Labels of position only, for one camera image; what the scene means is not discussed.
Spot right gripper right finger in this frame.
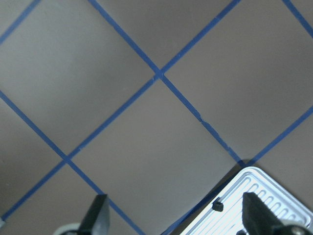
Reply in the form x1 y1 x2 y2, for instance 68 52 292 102
242 192 285 235

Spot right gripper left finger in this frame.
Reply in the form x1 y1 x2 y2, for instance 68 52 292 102
78 194 110 235

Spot small black bearing gear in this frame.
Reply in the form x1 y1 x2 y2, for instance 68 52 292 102
212 201 224 212

